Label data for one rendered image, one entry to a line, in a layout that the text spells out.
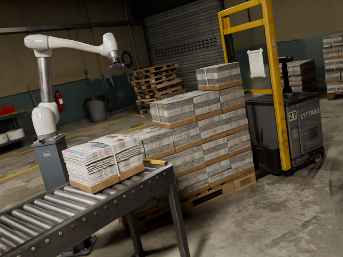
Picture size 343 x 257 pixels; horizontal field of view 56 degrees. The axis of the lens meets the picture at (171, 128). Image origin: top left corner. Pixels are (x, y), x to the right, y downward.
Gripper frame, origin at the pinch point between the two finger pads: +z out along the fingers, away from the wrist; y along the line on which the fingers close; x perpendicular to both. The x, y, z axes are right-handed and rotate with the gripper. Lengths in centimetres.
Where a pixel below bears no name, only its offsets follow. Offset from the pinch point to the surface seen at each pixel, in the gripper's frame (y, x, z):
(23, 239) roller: -83, -92, 77
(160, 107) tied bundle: 36, 27, 24
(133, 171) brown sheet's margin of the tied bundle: -21, -57, 66
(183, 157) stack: 44, 27, 75
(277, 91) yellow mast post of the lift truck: 153, 10, 38
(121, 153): -26, -62, 53
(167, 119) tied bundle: 37, 21, 36
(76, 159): -51, -64, 49
